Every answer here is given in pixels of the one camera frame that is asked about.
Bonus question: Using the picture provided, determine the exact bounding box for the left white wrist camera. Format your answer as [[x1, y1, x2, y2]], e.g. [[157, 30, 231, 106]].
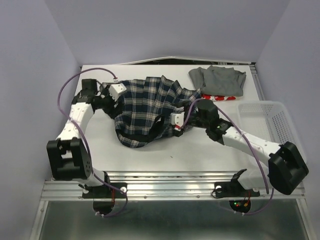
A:
[[108, 83, 127, 101]]

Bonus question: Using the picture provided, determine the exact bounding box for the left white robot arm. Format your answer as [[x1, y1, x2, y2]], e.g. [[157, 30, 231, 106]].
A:
[[46, 79, 127, 197]]

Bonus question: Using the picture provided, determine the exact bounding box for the navy plaid skirt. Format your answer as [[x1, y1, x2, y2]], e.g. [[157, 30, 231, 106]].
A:
[[111, 76, 201, 148]]

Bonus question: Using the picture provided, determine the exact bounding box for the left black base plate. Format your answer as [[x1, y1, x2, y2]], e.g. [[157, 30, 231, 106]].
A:
[[78, 184, 125, 199]]

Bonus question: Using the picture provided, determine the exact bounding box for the aluminium frame rail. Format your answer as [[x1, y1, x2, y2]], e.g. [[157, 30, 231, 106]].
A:
[[39, 170, 306, 201]]

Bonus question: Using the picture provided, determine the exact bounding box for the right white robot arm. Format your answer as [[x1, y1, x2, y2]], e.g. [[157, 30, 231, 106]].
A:
[[169, 99, 309, 198]]

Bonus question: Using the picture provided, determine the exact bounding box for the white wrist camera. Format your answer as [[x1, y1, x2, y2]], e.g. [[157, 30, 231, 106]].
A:
[[169, 112, 185, 129], [108, 83, 127, 101]]

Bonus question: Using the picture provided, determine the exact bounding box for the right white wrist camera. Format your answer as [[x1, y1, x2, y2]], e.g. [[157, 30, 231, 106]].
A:
[[169, 112, 185, 129]]

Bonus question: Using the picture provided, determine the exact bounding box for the white plastic basket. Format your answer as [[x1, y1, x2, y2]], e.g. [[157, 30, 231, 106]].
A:
[[237, 100, 308, 163]]

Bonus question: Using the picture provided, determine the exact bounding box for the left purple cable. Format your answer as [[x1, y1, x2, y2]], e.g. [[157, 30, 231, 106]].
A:
[[57, 67, 129, 218]]

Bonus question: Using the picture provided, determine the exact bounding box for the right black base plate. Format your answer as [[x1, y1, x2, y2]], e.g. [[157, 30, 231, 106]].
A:
[[211, 181, 260, 199]]

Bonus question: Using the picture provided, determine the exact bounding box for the red poppy floral skirt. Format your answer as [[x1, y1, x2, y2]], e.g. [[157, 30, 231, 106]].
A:
[[201, 94, 240, 102]]

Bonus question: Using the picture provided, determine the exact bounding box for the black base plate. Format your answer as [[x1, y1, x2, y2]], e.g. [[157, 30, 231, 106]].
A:
[[211, 181, 260, 199], [78, 184, 125, 199]]

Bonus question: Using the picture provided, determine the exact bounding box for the grey skirt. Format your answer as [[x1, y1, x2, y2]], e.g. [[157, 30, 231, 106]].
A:
[[188, 65, 247, 97]]

